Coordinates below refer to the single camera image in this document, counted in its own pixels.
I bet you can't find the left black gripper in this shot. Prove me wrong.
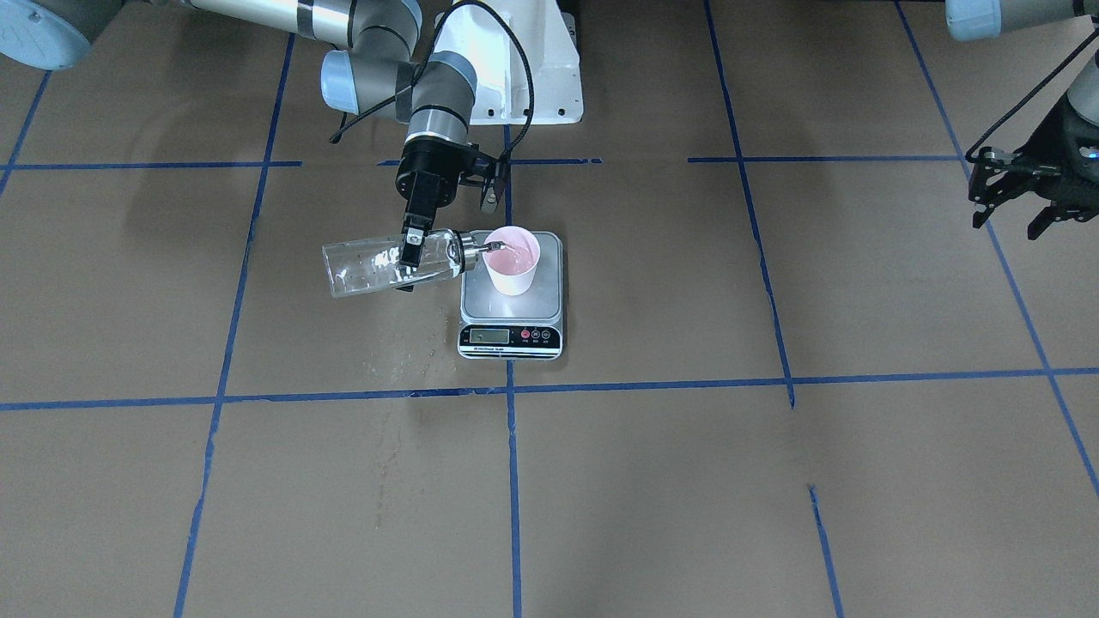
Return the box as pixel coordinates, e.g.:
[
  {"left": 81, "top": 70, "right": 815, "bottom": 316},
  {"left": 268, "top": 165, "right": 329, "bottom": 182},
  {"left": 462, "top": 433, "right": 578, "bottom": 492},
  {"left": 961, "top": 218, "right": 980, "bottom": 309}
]
[{"left": 967, "top": 93, "right": 1098, "bottom": 241}]

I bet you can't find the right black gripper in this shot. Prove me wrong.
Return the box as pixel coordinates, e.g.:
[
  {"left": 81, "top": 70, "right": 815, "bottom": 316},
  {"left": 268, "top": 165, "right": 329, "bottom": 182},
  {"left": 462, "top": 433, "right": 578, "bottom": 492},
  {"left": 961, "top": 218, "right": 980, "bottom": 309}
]
[{"left": 395, "top": 137, "right": 477, "bottom": 293}]

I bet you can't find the glass sauce bottle steel spout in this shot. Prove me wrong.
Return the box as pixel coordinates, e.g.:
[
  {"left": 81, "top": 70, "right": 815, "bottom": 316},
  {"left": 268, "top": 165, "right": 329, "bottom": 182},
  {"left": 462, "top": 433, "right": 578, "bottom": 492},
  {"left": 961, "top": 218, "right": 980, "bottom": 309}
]
[{"left": 322, "top": 228, "right": 502, "bottom": 298}]

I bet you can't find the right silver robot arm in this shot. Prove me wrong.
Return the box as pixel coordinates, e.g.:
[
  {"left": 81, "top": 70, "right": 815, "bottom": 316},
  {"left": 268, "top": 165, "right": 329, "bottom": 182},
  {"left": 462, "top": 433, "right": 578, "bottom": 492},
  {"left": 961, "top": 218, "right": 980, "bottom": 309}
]
[{"left": 167, "top": 1, "right": 506, "bottom": 298}]

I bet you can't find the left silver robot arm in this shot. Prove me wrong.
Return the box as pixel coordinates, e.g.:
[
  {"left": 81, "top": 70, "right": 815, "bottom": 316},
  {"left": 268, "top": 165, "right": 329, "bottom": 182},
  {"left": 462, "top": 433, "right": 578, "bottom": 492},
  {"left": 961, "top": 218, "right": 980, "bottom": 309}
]
[{"left": 944, "top": 1, "right": 1098, "bottom": 241}]

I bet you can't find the grey digital kitchen scale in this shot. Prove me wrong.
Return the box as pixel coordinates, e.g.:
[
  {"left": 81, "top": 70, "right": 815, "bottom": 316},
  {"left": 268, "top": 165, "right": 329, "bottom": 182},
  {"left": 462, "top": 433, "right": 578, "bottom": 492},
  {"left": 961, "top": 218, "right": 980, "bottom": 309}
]
[{"left": 457, "top": 231, "right": 566, "bottom": 361}]

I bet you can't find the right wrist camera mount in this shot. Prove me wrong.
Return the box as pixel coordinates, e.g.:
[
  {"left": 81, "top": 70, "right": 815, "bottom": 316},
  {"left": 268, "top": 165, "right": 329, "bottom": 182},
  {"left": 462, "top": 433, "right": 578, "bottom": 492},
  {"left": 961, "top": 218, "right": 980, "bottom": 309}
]
[{"left": 458, "top": 151, "right": 512, "bottom": 216}]

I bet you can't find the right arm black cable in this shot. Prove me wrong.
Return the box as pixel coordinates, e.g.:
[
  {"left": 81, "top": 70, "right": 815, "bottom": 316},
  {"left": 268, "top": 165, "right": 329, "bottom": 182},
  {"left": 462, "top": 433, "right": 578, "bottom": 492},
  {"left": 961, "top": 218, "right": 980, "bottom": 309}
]
[{"left": 330, "top": 0, "right": 537, "bottom": 166}]

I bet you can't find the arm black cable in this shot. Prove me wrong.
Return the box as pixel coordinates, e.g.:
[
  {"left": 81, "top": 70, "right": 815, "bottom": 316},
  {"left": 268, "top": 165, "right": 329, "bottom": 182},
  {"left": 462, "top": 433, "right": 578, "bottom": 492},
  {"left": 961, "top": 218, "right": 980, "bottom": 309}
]
[
  {"left": 330, "top": 0, "right": 537, "bottom": 166},
  {"left": 963, "top": 29, "right": 1099, "bottom": 166}
]

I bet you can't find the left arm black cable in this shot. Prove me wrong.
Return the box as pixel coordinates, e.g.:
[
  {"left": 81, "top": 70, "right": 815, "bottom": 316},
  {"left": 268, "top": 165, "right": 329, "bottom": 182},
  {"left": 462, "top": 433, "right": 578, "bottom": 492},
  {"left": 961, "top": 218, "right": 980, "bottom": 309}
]
[{"left": 963, "top": 29, "right": 1099, "bottom": 166}]

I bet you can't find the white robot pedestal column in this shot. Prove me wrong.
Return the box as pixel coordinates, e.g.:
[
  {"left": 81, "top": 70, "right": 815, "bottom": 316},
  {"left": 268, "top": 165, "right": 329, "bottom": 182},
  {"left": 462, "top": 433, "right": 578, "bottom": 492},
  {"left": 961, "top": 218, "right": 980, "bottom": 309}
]
[{"left": 434, "top": 1, "right": 585, "bottom": 125}]

